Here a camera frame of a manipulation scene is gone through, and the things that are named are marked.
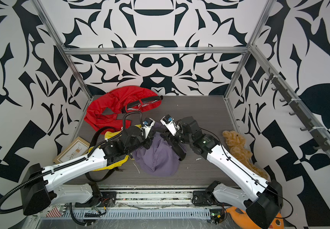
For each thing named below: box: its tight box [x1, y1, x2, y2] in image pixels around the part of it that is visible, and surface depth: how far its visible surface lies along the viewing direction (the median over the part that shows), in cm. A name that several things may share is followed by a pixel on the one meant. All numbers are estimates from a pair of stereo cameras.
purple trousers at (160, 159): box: [131, 122, 187, 177], surface depth 76 cm
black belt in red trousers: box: [121, 95, 164, 115], surface depth 104 cm
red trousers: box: [83, 85, 164, 135], surface depth 106 cm
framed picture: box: [52, 136, 91, 165], surface depth 91 cm
